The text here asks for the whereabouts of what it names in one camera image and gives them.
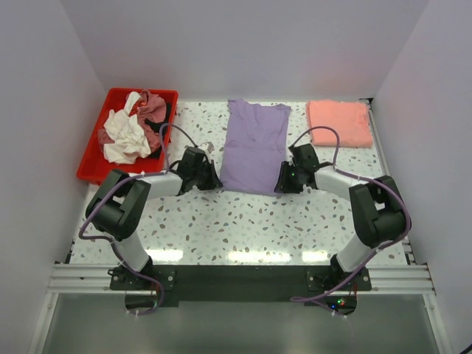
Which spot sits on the folded salmon t-shirt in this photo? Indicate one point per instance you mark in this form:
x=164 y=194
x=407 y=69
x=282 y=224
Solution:
x=349 y=119

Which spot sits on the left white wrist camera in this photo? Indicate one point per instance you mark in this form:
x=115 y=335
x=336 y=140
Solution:
x=207 y=147

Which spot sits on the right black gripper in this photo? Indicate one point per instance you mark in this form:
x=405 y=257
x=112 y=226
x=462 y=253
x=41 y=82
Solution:
x=290 y=179

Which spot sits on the dusty pink t-shirt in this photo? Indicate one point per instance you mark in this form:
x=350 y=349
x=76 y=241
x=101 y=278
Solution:
x=151 y=108

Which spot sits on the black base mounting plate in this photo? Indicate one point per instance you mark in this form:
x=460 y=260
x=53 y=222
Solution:
x=222 y=283

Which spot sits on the red plastic bin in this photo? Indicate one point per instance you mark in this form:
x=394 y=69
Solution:
x=94 y=167

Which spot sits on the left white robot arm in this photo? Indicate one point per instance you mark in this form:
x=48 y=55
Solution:
x=114 y=212

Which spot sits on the lavender t-shirt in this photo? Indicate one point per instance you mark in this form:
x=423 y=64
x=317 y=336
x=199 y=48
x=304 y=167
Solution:
x=255 y=147

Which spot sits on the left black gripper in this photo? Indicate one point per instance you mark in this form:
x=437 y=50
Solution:
x=206 y=176

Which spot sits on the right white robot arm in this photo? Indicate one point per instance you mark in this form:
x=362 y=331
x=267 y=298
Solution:
x=379 y=213

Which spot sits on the white t-shirt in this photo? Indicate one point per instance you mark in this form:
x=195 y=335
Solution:
x=128 y=139

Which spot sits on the right aluminium rail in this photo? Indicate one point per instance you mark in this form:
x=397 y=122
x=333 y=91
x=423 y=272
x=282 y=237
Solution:
x=389 y=185

